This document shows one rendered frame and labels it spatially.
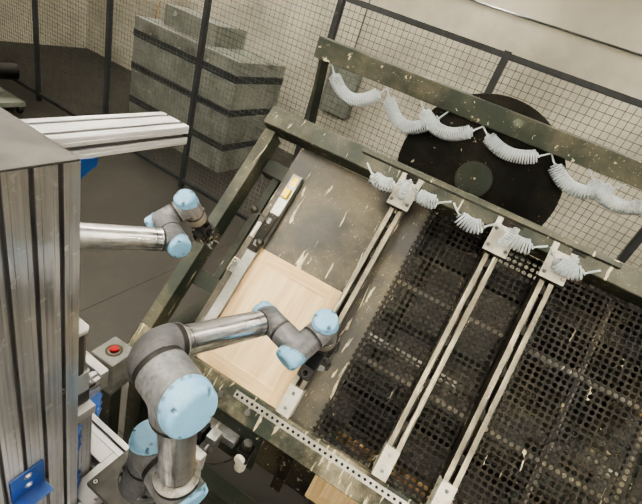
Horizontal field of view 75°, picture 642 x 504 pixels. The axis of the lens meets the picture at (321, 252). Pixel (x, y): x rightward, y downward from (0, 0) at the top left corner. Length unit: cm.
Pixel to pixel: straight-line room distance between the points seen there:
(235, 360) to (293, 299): 37
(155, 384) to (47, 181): 41
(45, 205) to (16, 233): 6
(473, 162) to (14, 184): 189
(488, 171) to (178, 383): 175
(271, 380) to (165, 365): 103
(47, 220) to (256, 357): 126
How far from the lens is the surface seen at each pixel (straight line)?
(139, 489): 142
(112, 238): 134
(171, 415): 87
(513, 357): 185
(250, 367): 190
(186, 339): 100
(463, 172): 222
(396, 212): 191
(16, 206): 78
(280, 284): 190
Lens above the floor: 236
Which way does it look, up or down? 30 degrees down
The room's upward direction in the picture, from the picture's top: 20 degrees clockwise
